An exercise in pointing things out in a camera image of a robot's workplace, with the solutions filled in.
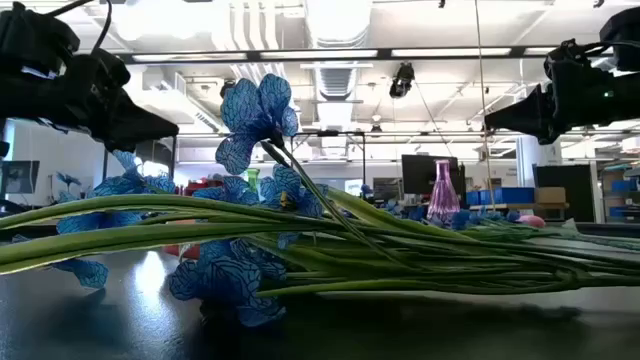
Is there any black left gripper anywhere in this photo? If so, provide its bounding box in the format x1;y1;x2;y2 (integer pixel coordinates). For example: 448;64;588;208
0;47;180;153

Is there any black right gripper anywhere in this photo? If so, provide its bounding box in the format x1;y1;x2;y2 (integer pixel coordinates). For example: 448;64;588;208
483;39;621;146

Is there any blue veined flower bunch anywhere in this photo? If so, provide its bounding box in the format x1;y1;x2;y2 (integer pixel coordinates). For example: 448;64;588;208
167;73;640;329

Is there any purple glass vase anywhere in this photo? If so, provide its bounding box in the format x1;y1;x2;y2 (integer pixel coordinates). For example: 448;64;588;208
426;159;462;225

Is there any green glass vase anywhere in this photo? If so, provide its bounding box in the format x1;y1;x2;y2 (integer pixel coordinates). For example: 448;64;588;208
244;167;262;194

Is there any white round column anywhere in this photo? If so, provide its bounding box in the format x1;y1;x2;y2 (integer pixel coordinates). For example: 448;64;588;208
516;134;564;189

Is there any black cabinet panel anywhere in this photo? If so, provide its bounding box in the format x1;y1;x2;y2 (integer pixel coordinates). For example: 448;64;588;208
532;163;596;224

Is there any brown cardboard box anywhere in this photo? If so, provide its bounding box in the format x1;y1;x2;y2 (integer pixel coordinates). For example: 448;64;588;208
534;186;568;205

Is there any large blue storage bin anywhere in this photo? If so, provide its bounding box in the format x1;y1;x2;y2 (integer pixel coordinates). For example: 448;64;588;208
493;186;536;205

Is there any blue artificial flower stem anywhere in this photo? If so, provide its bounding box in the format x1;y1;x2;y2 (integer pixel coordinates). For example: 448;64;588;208
55;172;82;190

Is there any wooden shelf board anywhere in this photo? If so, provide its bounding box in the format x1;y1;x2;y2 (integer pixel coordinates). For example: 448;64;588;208
468;202;570;211

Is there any red storage rack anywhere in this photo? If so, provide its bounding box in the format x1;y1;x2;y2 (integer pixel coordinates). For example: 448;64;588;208
183;177;224;197

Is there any small blue storage bin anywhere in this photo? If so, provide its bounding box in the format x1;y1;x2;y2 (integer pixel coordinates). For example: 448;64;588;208
465;189;496;206

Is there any small pink tulip bud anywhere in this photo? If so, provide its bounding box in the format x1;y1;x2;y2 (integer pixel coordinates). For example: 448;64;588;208
517;213;584;236

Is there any shelf rack with blue bins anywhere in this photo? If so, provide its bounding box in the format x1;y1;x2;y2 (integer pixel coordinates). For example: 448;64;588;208
602;162;640;224

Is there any black computer monitor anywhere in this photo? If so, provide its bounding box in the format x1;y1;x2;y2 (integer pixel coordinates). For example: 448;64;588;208
401;154;467;197

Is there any small dark monitor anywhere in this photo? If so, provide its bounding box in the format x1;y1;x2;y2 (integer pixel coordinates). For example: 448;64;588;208
372;177;404;201

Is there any thin hanging cable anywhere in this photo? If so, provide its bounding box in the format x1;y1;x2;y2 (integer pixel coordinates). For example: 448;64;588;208
473;0;497;211

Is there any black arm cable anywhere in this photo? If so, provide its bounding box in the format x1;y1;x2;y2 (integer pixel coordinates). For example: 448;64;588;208
47;0;114;56

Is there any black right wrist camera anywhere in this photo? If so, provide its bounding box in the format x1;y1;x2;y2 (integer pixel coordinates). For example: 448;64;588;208
598;5;640;72

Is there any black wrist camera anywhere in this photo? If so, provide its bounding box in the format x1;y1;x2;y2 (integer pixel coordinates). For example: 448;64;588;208
0;1;81;77
598;5;640;72

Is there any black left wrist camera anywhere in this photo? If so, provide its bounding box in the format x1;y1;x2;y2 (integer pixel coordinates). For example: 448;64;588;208
0;1;81;77

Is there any black overhead light frame bar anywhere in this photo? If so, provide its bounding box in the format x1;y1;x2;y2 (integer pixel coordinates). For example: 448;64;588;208
117;46;556;64

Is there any silver ventilation duct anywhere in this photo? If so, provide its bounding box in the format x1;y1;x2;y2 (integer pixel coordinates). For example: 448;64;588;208
303;0;374;161

